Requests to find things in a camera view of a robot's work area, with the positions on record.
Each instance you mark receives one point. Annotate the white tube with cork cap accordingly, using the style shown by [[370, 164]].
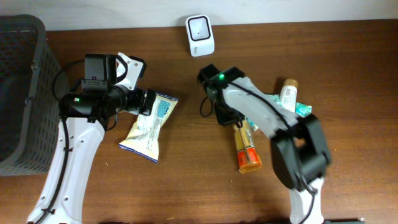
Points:
[[288, 94]]

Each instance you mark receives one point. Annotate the orange spaghetti packet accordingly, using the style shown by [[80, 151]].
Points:
[[248, 158]]

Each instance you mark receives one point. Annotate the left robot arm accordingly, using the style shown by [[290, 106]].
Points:
[[108, 88]]

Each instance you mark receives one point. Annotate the teal kleenex tissue pack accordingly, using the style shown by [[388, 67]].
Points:
[[302, 109]]

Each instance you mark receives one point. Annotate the teal wipes packet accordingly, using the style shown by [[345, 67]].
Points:
[[275, 99]]

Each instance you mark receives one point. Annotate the white barcode scanner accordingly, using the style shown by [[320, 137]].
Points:
[[200, 35]]

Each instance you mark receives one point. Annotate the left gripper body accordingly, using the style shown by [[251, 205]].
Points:
[[135, 101]]

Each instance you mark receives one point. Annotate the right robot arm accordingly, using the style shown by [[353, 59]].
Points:
[[300, 154]]

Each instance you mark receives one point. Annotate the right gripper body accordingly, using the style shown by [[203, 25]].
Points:
[[226, 114]]

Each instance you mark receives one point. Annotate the white blue snack bag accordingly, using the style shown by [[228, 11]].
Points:
[[142, 139]]

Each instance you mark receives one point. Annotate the grey plastic mesh basket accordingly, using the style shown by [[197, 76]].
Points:
[[29, 83]]

